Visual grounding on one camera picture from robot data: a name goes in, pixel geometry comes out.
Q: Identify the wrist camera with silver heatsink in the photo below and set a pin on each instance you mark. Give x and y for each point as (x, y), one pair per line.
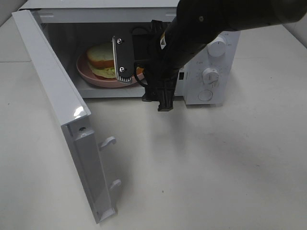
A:
(123, 58)

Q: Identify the round white door button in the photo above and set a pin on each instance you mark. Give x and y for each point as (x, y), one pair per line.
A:
(205, 95)

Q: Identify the lower white timer knob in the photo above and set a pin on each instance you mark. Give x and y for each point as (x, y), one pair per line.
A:
(210, 76)

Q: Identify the white warning label sticker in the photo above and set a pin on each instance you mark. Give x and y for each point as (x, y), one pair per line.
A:
(181, 74)

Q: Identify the upper white power knob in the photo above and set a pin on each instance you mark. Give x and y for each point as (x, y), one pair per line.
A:
(217, 47)

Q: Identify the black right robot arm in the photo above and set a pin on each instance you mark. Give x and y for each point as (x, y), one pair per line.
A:
(202, 21)

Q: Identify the sandwich with lettuce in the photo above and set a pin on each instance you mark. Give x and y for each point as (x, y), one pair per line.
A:
(101, 60)

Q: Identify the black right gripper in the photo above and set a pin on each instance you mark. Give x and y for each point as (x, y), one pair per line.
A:
(158, 50)

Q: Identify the white microwave door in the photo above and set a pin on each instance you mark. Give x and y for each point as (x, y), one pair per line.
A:
(72, 114)

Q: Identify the pink plate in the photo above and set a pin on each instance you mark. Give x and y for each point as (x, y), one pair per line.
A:
(87, 74)

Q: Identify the white microwave oven body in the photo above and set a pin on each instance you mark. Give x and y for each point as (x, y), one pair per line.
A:
(57, 34)

